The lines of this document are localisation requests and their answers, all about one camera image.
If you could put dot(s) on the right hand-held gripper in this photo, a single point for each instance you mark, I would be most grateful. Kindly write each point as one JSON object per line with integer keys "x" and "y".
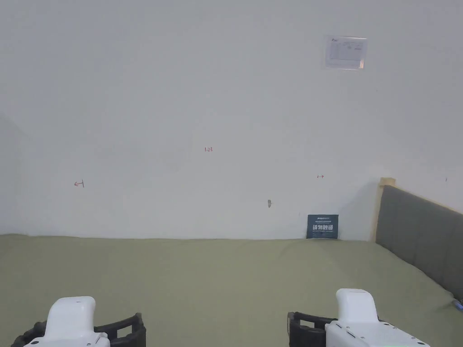
{"x": 356, "y": 325}

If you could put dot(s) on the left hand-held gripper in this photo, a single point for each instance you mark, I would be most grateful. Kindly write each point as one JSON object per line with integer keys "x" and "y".
{"x": 70, "y": 321}

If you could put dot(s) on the bed with pale green sheet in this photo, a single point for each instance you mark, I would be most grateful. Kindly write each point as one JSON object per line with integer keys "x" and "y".
{"x": 217, "y": 274}

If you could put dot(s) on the dark blue sign card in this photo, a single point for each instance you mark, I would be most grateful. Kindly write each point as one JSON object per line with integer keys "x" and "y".
{"x": 322, "y": 227}

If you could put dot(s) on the grey padded headboard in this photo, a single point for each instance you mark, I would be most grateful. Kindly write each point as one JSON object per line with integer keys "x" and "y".
{"x": 419, "y": 231}

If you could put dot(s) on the small blue grey object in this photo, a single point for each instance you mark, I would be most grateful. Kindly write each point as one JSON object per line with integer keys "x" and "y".
{"x": 458, "y": 304}

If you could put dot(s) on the white paper sheet in sleeve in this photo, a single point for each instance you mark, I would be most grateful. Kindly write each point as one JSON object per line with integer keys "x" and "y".
{"x": 345, "y": 52}

